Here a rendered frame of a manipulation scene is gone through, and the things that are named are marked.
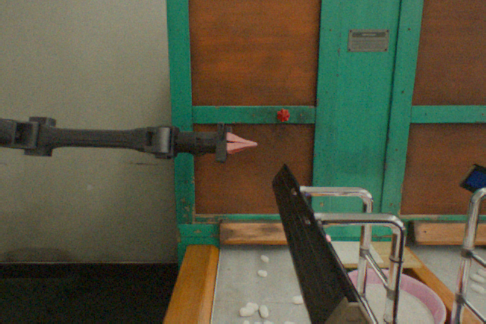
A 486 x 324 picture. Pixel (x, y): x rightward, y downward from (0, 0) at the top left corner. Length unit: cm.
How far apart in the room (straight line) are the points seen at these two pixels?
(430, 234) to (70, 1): 216
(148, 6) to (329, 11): 127
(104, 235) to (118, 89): 99
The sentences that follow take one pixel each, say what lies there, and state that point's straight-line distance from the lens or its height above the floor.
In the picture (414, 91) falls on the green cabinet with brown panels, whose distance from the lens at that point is 127.
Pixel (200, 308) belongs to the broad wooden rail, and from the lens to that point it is 98.
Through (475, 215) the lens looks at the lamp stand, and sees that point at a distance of 93.
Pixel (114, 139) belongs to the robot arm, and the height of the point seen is 120.
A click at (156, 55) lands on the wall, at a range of 213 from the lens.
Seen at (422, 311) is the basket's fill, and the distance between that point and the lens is 113.
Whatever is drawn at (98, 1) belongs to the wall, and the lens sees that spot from 227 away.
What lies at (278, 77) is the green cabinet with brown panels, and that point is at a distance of 113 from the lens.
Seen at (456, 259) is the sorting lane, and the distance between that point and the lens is 142.
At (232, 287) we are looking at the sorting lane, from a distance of 108.
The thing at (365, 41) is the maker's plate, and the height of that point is 148.
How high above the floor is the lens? 136
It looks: 12 degrees down
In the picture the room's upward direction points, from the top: straight up
